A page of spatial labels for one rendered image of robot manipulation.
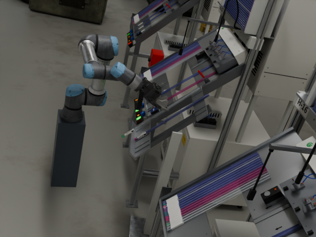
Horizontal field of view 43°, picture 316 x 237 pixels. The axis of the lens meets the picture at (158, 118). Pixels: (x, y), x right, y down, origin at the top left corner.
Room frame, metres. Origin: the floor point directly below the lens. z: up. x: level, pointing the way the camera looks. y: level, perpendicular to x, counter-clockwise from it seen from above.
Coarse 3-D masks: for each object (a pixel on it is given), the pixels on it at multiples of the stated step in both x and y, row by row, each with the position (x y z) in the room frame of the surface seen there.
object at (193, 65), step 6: (210, 36) 2.99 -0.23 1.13; (198, 42) 2.98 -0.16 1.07; (204, 42) 2.94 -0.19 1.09; (204, 48) 2.84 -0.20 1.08; (192, 60) 2.75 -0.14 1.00; (204, 60) 2.67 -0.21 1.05; (210, 60) 2.63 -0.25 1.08; (192, 66) 2.66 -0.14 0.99; (198, 66) 2.62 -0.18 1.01; (204, 66) 2.59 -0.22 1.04; (192, 72) 2.58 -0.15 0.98; (204, 72) 2.51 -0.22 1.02; (210, 72) 2.48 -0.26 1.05; (222, 72) 2.41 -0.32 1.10; (198, 78) 2.47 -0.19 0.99; (210, 78) 2.41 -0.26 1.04; (198, 84) 2.40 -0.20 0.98; (204, 84) 2.37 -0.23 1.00
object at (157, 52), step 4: (152, 48) 3.39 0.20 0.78; (152, 52) 3.31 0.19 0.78; (156, 52) 3.32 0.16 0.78; (160, 52) 3.35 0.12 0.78; (152, 56) 3.26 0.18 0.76; (156, 56) 3.26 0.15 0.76; (160, 56) 3.27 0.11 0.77; (148, 60) 3.30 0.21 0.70; (152, 60) 3.26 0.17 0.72; (156, 60) 3.27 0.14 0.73; (160, 60) 3.27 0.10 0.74; (148, 64) 3.37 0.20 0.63; (152, 64) 3.26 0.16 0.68; (144, 108) 3.31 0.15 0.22; (128, 120) 3.37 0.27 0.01; (128, 124) 3.30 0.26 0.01; (136, 124) 3.34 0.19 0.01; (128, 128) 3.24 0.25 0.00
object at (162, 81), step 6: (156, 78) 2.75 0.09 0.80; (162, 78) 2.70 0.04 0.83; (162, 84) 2.62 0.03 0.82; (168, 84) 2.58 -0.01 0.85; (162, 90) 2.53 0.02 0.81; (162, 96) 2.45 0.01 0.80; (168, 96) 2.42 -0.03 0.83; (168, 102) 2.35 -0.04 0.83; (150, 108) 2.37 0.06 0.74; (150, 114) 2.30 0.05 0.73
